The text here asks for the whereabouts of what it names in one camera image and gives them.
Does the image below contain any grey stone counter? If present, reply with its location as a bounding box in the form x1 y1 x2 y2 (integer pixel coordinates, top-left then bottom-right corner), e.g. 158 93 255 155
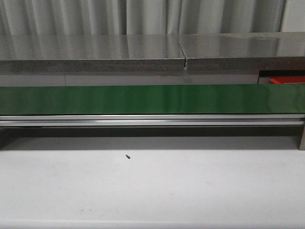
0 32 305 86

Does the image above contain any green conveyor belt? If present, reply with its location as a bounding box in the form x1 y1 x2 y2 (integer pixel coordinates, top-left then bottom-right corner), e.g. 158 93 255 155
0 84 305 115

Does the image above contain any red plastic tray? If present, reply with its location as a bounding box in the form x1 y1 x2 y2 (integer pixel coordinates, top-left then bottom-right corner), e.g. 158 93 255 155
269 76 305 84

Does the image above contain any grey conveyor support leg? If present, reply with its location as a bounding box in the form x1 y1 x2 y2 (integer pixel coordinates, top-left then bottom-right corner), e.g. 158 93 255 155
297 114 305 151

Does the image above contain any white pleated curtain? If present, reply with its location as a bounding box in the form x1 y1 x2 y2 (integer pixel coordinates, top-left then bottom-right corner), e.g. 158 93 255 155
0 0 285 35

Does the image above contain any aluminium conveyor frame rail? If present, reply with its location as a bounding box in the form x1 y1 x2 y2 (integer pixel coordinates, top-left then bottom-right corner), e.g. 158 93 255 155
0 114 305 127

